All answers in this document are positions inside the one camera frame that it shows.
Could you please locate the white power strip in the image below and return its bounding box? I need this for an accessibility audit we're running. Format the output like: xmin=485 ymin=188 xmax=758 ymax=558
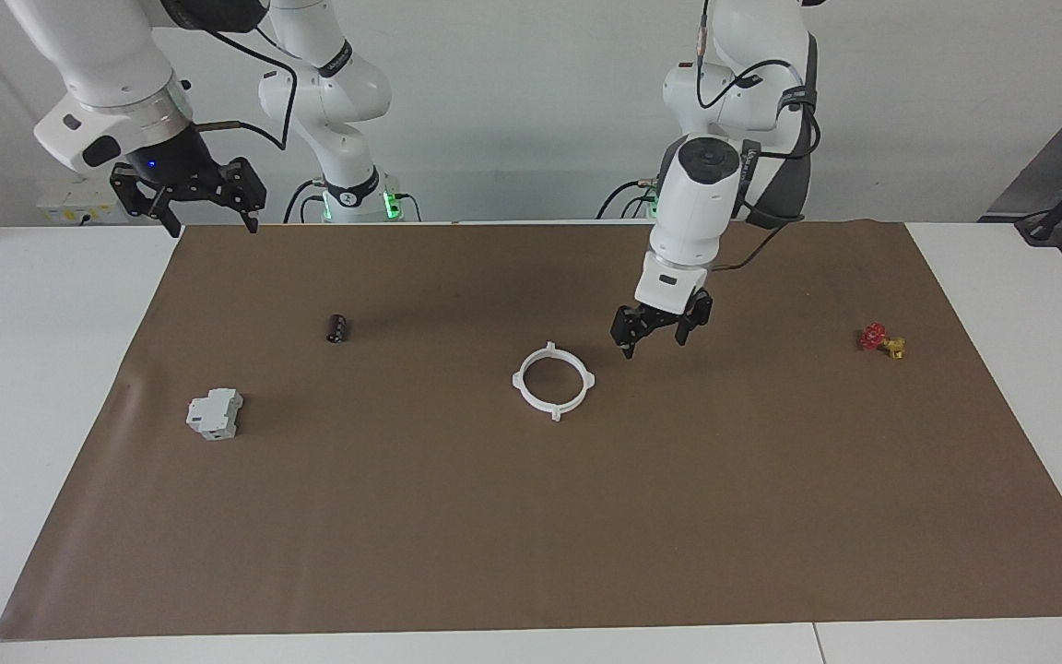
xmin=36 ymin=180 xmax=126 ymax=226

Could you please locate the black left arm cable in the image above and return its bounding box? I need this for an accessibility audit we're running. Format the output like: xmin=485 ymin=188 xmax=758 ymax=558
xmin=695 ymin=0 xmax=822 ymax=271

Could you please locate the white circuit breaker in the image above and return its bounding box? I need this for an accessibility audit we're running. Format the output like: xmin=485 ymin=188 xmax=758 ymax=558
xmin=185 ymin=387 xmax=244 ymax=441

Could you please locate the brown paper mat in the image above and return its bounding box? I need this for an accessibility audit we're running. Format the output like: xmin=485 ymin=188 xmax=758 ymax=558
xmin=0 ymin=219 xmax=1062 ymax=641

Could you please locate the black base cable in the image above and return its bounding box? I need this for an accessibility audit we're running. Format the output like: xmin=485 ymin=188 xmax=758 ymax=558
xmin=597 ymin=180 xmax=659 ymax=220
xmin=284 ymin=178 xmax=325 ymax=224

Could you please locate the black left base cable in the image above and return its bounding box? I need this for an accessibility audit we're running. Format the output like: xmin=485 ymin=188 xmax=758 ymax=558
xmin=597 ymin=180 xmax=659 ymax=220

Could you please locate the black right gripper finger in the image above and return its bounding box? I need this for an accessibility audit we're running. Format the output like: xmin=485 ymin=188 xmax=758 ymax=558
xmin=229 ymin=158 xmax=268 ymax=234
xmin=150 ymin=190 xmax=185 ymax=239

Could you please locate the black right base cable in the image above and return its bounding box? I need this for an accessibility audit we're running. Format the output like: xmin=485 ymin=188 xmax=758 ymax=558
xmin=284 ymin=178 xmax=325 ymax=224

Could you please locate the red-handled brass valve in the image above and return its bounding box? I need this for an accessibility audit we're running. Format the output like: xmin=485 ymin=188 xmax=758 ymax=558
xmin=858 ymin=323 xmax=907 ymax=361

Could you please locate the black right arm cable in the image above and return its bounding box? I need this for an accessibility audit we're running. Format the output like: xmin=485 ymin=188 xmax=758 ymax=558
xmin=158 ymin=0 xmax=300 ymax=150

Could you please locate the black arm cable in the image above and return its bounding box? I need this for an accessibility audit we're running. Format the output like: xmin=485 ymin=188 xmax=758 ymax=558
xmin=158 ymin=0 xmax=300 ymax=150
xmin=695 ymin=0 xmax=822 ymax=271

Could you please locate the white half-ring pipe clamp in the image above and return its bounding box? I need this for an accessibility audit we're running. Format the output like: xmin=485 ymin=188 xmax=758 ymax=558
xmin=512 ymin=340 xmax=558 ymax=422
xmin=549 ymin=343 xmax=597 ymax=418

